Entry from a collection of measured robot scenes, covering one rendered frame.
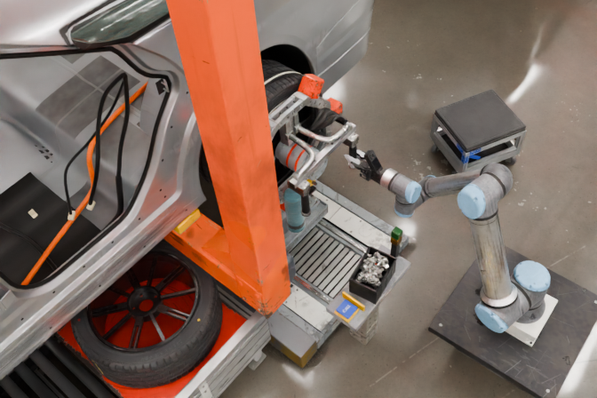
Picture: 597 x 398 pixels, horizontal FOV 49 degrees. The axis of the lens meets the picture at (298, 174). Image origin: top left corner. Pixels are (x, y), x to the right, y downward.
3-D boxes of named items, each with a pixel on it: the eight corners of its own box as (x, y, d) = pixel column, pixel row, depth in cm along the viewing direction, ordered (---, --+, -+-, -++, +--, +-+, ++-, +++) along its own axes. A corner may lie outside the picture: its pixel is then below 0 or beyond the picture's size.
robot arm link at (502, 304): (531, 317, 279) (508, 178, 239) (503, 343, 273) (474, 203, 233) (503, 301, 290) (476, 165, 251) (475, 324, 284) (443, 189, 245)
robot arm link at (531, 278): (552, 295, 288) (560, 274, 275) (526, 318, 282) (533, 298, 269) (523, 272, 297) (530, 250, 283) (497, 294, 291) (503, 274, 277)
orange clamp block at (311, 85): (305, 91, 296) (312, 73, 292) (318, 99, 292) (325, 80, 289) (296, 92, 290) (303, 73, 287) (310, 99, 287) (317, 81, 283)
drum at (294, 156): (294, 147, 311) (292, 127, 300) (330, 169, 302) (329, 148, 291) (274, 165, 305) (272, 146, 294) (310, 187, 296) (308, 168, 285)
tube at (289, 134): (290, 135, 290) (288, 118, 281) (324, 155, 281) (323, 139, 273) (263, 159, 282) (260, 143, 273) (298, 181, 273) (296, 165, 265)
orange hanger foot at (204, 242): (187, 216, 322) (172, 171, 295) (266, 274, 299) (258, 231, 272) (162, 238, 314) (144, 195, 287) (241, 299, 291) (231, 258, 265)
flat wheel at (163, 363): (132, 246, 343) (120, 219, 324) (246, 287, 324) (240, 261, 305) (57, 358, 306) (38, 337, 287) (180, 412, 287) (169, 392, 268)
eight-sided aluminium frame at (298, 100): (322, 149, 336) (319, 70, 294) (332, 155, 333) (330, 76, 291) (250, 218, 311) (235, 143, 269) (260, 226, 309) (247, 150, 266)
